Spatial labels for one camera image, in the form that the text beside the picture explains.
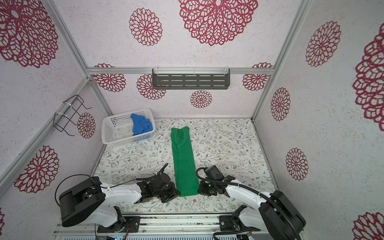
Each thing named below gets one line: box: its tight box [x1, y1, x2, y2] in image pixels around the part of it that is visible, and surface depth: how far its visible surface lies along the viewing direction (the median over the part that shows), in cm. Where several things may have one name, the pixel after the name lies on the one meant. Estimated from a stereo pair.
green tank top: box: [170, 126, 199, 197], surface depth 99 cm
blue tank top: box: [130, 113, 153, 135], surface depth 112 cm
